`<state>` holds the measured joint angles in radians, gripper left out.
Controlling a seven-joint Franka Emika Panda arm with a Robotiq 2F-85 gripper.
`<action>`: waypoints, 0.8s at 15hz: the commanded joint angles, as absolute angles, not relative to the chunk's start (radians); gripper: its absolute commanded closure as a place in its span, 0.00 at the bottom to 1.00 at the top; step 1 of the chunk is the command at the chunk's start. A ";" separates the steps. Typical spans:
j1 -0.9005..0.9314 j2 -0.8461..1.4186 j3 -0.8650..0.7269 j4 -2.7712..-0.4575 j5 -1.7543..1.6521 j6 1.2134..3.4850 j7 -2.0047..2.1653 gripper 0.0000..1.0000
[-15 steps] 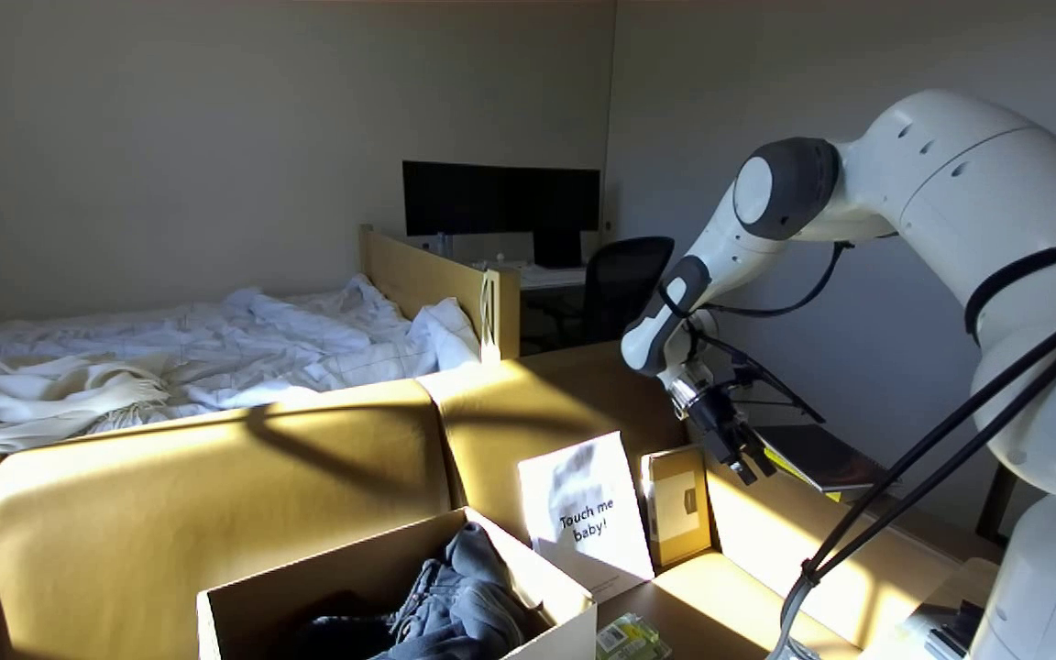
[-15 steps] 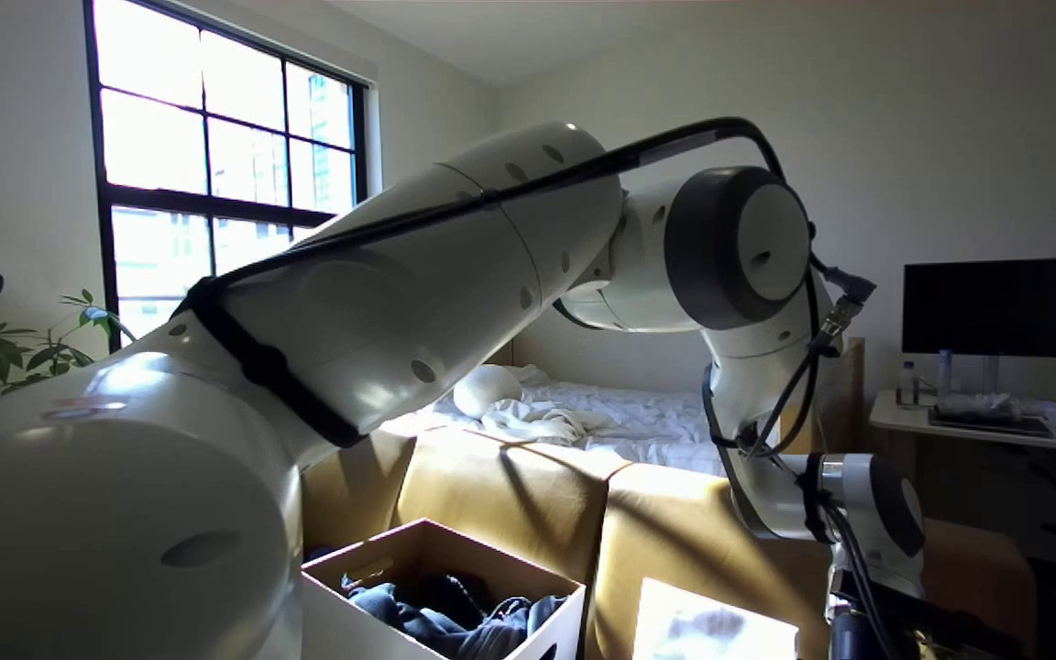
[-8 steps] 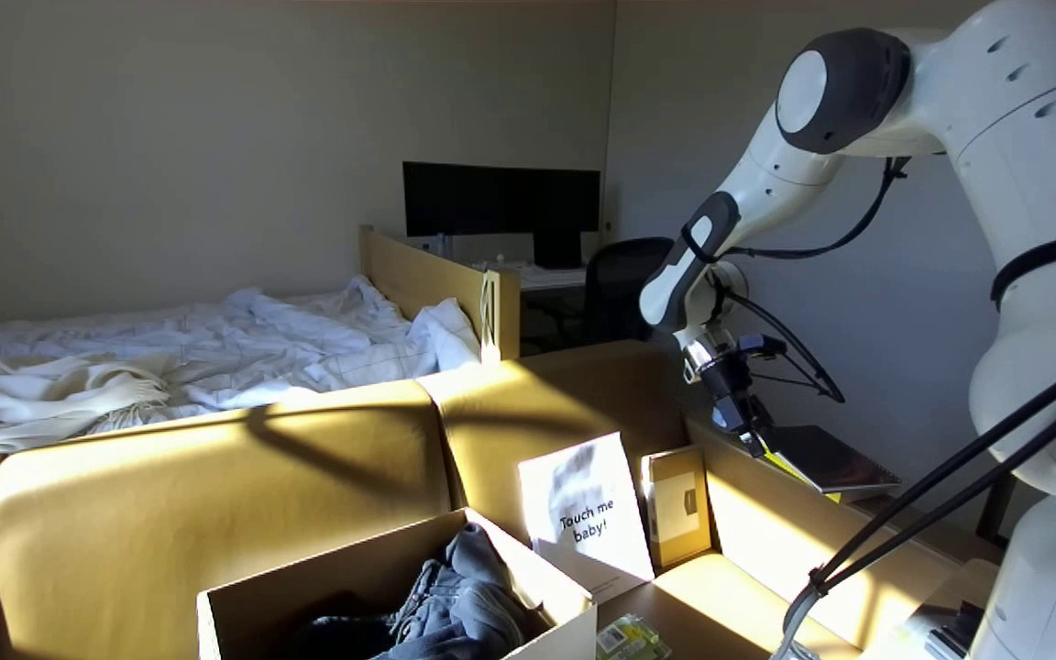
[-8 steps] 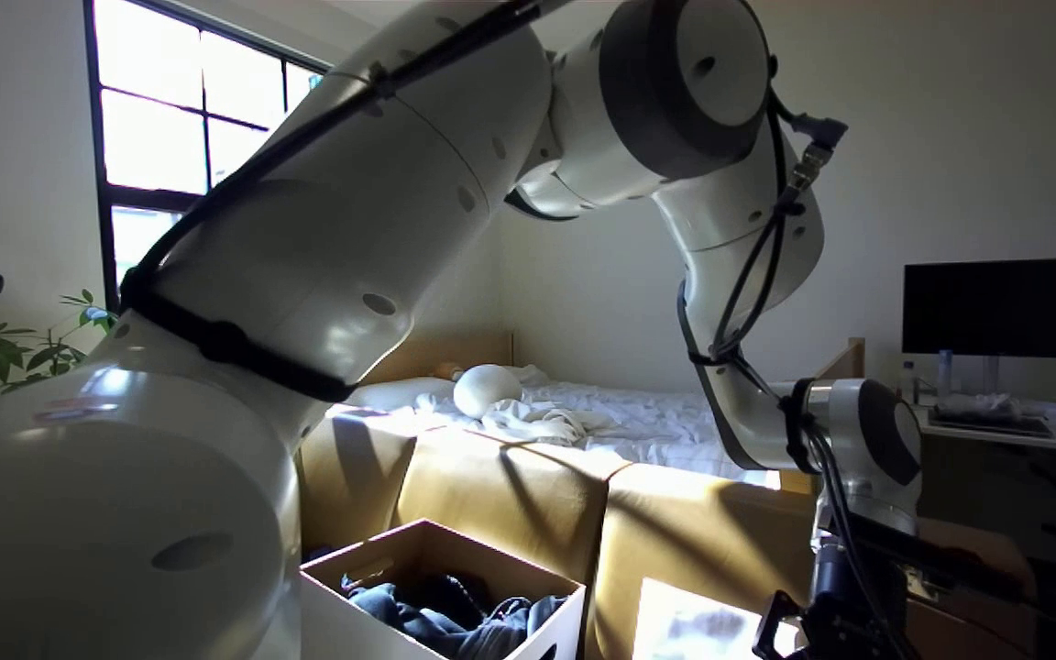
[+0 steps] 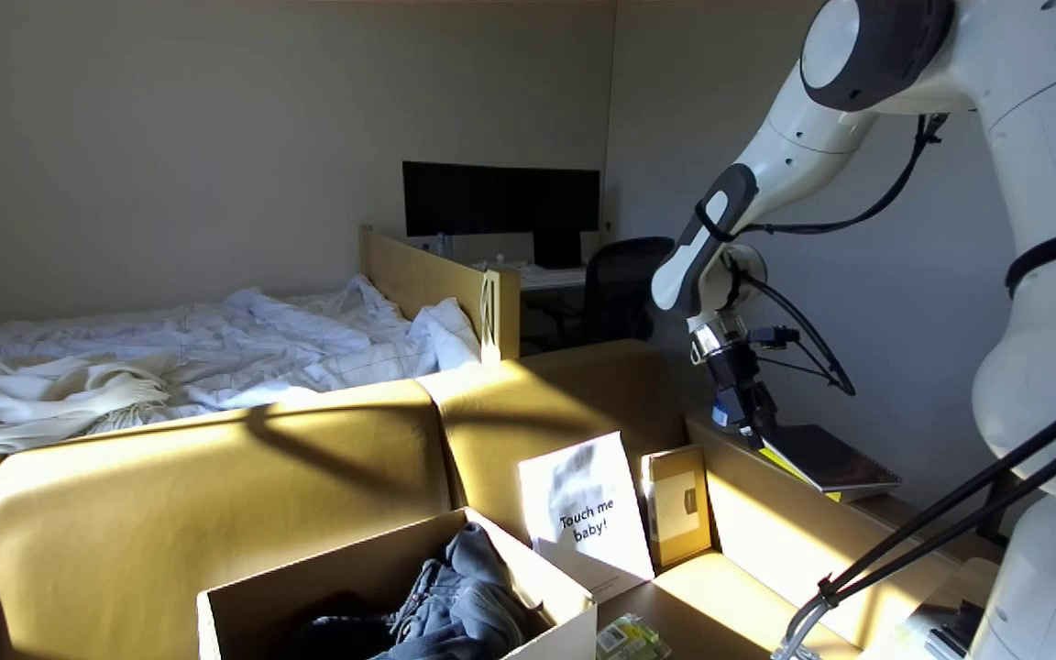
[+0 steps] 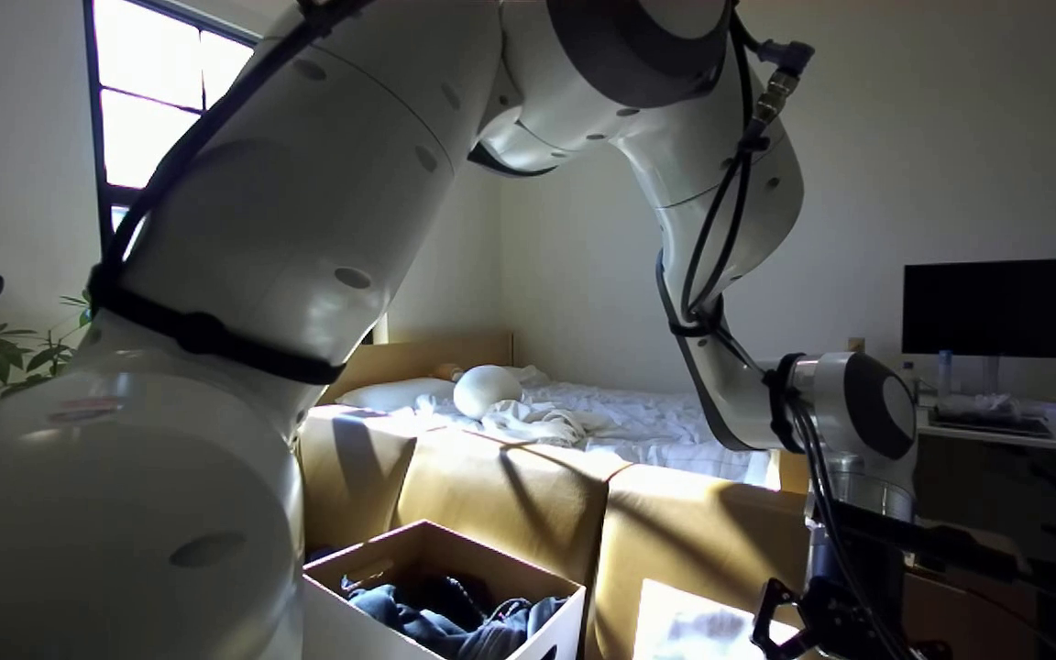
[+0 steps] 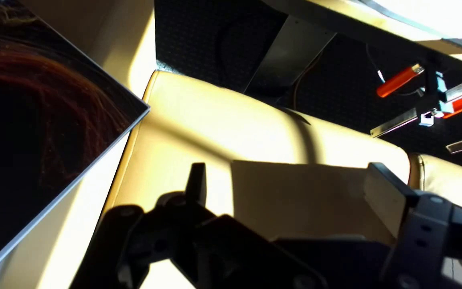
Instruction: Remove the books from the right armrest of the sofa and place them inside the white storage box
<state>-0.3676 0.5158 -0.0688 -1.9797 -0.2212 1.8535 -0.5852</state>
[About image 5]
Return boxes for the dark spiral notebook orange swirl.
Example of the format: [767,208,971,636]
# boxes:
[769,422,901,494]

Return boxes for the black computer monitor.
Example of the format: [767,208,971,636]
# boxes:
[400,159,604,273]

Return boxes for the large open cardboard box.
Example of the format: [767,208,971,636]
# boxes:
[196,505,602,660]

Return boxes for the wooden bed frame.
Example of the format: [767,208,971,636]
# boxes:
[361,225,523,368]

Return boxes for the flat brown cardboard sheet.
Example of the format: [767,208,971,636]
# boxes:
[594,548,867,660]

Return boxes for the dark folded clothes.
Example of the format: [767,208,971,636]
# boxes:
[285,525,542,660]

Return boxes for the small Amazon cardboard box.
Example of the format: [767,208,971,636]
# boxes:
[636,440,720,577]

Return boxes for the black office chair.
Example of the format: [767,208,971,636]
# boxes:
[581,235,685,348]

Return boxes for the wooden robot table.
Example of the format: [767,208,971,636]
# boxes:
[899,554,1010,660]

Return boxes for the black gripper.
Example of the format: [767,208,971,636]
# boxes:
[703,345,784,453]

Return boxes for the white bed sheets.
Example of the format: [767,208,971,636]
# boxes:
[0,273,483,462]

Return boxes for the green plastic package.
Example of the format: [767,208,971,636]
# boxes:
[594,609,674,660]

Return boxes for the white printed envelope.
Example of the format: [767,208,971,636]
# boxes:
[515,429,659,585]

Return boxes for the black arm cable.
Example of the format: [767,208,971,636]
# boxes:
[693,112,952,401]

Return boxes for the white desk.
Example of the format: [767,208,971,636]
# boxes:
[412,230,594,297]

